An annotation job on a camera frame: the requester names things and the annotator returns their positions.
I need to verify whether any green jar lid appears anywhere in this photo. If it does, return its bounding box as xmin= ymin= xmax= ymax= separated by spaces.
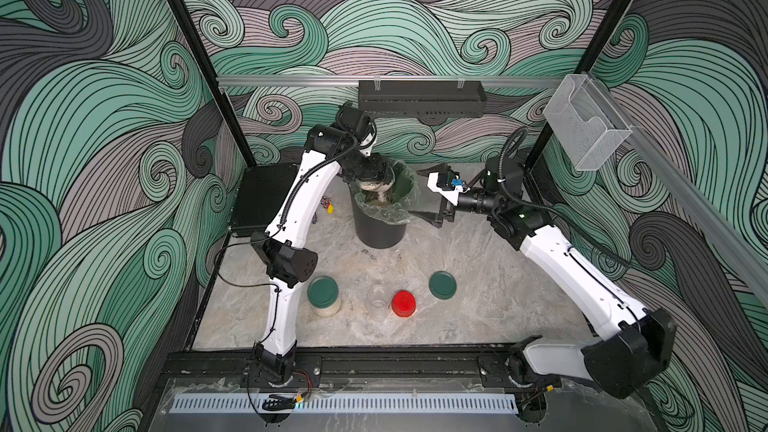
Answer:
xmin=428 ymin=271 xmax=457 ymax=300

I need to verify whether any red jar lid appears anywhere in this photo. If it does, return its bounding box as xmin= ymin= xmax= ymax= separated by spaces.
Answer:
xmin=391 ymin=290 xmax=416 ymax=318

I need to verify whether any green-lidded oatmeal jar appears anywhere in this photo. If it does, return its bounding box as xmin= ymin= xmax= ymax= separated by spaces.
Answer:
xmin=307 ymin=276 xmax=342 ymax=317
xmin=354 ymin=165 xmax=396 ymax=203

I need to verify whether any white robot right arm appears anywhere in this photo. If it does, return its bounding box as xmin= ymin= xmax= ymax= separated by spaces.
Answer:
xmin=417 ymin=164 xmax=677 ymax=399

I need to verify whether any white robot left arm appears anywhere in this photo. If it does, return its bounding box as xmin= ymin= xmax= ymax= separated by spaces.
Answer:
xmin=254 ymin=124 xmax=394 ymax=383

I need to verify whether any clear plastic bin liner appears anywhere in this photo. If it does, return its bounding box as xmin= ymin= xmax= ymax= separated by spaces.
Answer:
xmin=349 ymin=161 xmax=421 ymax=225

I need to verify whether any red yellow toy car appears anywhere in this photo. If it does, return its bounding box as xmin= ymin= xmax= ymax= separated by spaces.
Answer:
xmin=321 ymin=196 xmax=334 ymax=214

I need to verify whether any black trash bin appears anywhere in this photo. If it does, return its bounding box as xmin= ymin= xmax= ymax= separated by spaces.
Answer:
xmin=352 ymin=201 xmax=407 ymax=249

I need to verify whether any black hard case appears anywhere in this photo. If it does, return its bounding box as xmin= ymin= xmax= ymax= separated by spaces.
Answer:
xmin=229 ymin=163 xmax=298 ymax=237

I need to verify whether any black corrugated left cable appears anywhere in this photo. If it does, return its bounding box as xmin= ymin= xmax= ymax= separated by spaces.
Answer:
xmin=272 ymin=137 xmax=361 ymax=238

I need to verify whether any black corrugated cable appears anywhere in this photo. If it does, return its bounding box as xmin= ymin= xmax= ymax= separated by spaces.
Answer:
xmin=272 ymin=137 xmax=361 ymax=238
xmin=497 ymin=125 xmax=631 ymax=268

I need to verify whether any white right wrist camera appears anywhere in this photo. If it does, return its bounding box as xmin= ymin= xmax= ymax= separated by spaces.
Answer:
xmin=427 ymin=171 xmax=466 ymax=206

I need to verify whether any black corrugated right cable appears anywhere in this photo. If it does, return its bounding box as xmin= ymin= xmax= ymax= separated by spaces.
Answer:
xmin=497 ymin=125 xmax=631 ymax=268

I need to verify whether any black wall-mounted tray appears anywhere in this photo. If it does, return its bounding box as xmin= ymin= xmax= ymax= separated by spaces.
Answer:
xmin=357 ymin=81 xmax=487 ymax=119

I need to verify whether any aluminium wall rail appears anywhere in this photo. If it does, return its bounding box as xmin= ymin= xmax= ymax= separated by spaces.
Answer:
xmin=216 ymin=74 xmax=564 ymax=89
xmin=597 ymin=82 xmax=767 ymax=302

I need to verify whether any clear acrylic wall holder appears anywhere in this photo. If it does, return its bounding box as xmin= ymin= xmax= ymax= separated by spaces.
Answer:
xmin=544 ymin=73 xmax=632 ymax=172

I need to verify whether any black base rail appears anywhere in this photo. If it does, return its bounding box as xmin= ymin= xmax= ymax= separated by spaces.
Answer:
xmin=161 ymin=344 xmax=607 ymax=394

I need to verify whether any aluminium right wall rail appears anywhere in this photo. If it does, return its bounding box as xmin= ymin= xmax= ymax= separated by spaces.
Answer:
xmin=597 ymin=82 xmax=767 ymax=302

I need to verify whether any white slotted cable duct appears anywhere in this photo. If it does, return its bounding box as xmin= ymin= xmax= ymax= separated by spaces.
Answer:
xmin=169 ymin=392 xmax=518 ymax=415

